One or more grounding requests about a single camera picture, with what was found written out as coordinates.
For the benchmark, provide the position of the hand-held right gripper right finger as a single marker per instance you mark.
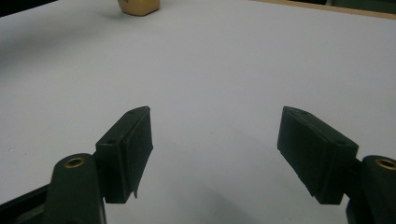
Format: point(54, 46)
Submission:
point(314, 155)

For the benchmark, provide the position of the white board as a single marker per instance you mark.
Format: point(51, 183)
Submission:
point(202, 77)

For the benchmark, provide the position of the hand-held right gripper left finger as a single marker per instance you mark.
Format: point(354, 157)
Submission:
point(124, 155)

